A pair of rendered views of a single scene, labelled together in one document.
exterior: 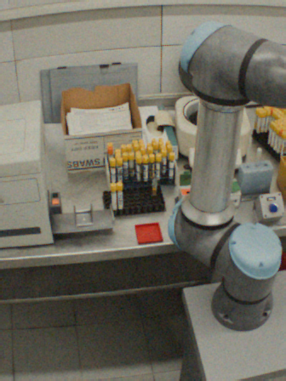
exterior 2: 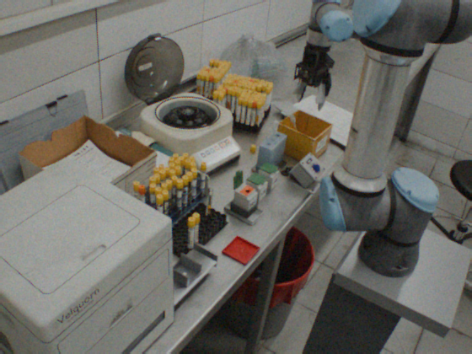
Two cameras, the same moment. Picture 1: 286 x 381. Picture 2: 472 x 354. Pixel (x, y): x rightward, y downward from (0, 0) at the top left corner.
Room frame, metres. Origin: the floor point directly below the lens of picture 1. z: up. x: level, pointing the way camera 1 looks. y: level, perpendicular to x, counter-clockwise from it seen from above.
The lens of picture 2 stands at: (0.52, 0.60, 1.67)
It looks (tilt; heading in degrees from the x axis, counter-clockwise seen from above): 38 degrees down; 309
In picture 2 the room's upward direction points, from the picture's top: 6 degrees clockwise
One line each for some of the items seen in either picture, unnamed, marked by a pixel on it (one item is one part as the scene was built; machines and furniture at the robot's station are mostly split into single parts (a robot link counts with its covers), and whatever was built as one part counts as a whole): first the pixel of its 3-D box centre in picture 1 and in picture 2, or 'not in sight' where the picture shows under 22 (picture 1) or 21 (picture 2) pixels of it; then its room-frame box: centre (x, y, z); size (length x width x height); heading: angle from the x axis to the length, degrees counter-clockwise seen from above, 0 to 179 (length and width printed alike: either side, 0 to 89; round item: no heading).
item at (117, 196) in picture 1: (133, 189); (194, 217); (1.08, 0.03, 0.93); 0.17 x 0.09 x 0.11; 99
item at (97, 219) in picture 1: (76, 218); (178, 278); (0.97, 0.18, 0.92); 0.21 x 0.07 x 0.05; 99
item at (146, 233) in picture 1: (148, 232); (241, 249); (0.96, -0.02, 0.88); 0.07 x 0.07 x 0.01; 9
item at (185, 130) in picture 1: (212, 130); (190, 130); (1.37, -0.23, 0.94); 0.30 x 0.24 x 0.12; 0
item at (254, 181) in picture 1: (254, 179); (270, 153); (1.13, -0.33, 0.92); 0.10 x 0.07 x 0.10; 101
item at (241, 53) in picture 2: not in sight; (238, 58); (1.62, -0.72, 0.97); 0.26 x 0.17 x 0.19; 120
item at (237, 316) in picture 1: (245, 293); (394, 239); (0.68, -0.24, 0.97); 0.15 x 0.15 x 0.10
